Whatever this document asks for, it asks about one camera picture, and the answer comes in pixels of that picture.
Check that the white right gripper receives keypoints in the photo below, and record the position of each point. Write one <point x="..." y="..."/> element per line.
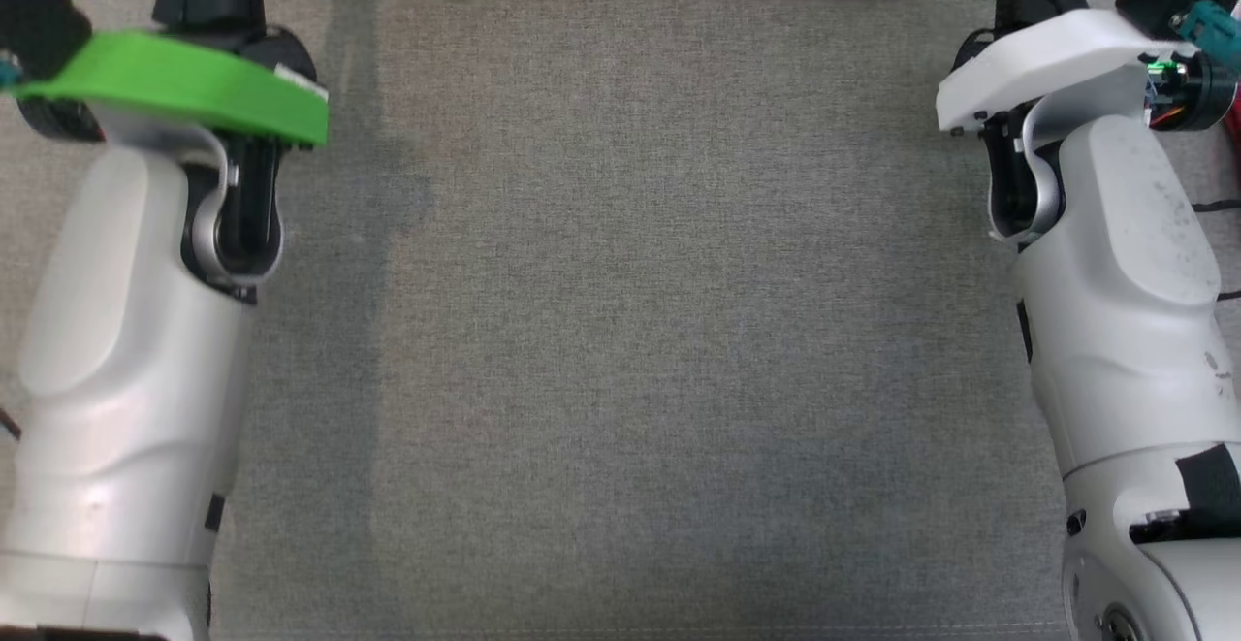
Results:
<point x="1047" y="54"/>

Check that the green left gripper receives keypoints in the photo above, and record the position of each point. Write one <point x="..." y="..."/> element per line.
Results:
<point x="194" y="83"/>

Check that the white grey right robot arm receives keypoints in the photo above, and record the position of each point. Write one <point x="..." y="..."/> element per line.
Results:
<point x="1125" y="331"/>

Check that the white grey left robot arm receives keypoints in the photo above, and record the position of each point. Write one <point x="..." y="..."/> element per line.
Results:
<point x="116" y="379"/>

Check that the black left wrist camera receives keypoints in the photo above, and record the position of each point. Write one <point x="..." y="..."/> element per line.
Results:
<point x="39" y="1"/>

